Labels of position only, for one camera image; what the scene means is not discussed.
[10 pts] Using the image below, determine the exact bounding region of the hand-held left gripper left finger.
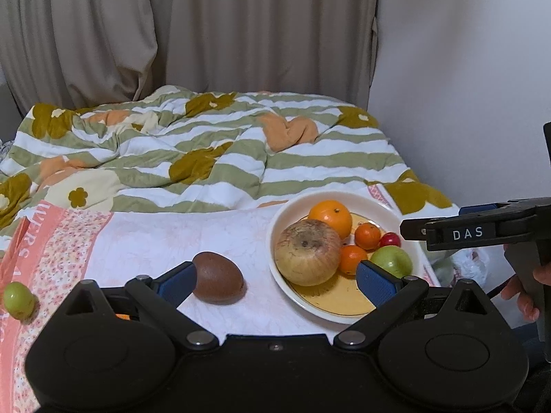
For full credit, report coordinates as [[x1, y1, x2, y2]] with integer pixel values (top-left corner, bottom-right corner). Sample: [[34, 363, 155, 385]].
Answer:
[[54, 261, 220, 350]]

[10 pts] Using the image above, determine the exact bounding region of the person's right hand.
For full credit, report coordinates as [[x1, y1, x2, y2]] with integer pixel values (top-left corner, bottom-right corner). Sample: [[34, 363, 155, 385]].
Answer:
[[500, 264, 551, 322]]

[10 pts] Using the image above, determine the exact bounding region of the medium orange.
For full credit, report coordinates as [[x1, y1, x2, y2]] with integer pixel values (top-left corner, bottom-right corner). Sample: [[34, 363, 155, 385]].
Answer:
[[308, 199, 354, 239]]

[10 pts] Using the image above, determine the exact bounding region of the pink floral tablecloth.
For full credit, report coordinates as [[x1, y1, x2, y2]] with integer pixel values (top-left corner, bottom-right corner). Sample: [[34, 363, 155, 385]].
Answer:
[[0, 183, 444, 413]]

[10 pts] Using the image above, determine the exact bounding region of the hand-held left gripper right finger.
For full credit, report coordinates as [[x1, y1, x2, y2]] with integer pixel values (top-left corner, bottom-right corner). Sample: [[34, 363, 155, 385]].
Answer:
[[333, 260, 506, 350]]

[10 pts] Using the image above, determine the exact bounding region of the large yellow-brown apple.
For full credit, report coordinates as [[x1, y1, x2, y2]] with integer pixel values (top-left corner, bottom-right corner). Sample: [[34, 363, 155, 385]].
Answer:
[[274, 219, 344, 287]]

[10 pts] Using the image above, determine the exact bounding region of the white plastic bag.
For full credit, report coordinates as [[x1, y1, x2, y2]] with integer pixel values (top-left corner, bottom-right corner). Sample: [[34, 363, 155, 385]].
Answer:
[[435, 248, 490, 285]]

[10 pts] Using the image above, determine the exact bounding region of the small green apple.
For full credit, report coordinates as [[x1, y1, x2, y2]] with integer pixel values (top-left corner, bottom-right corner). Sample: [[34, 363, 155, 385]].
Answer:
[[3, 282, 36, 321]]

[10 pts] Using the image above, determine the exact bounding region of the brown kiwi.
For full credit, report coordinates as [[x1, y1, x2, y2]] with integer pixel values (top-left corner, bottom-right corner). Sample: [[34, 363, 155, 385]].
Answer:
[[191, 252, 245, 305]]

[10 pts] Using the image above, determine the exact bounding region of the small mandarin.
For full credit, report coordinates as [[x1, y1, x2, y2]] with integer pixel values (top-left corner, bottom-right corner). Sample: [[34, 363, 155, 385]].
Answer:
[[340, 244, 368, 276], [355, 222, 382, 250]]

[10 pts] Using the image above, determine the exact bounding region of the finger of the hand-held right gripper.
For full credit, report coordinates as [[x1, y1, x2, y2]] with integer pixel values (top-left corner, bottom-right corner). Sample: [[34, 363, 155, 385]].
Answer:
[[400, 217, 431, 242], [458, 201, 511, 218]]

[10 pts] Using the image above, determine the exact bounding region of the green striped floral blanket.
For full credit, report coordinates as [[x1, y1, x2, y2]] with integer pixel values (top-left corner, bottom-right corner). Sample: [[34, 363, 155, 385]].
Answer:
[[0, 85, 459, 242]]

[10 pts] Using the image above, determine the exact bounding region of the large green apple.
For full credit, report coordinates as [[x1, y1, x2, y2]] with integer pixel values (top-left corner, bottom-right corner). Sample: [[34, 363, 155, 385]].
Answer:
[[370, 245, 414, 279]]

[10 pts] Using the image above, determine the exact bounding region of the beige curtain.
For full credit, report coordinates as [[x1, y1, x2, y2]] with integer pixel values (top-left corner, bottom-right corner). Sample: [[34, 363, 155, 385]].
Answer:
[[0, 0, 382, 113]]

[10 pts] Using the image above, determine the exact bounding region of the cream bowl with yellow print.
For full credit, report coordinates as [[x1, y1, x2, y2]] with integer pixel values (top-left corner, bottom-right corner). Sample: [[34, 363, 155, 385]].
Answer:
[[267, 191, 425, 325]]

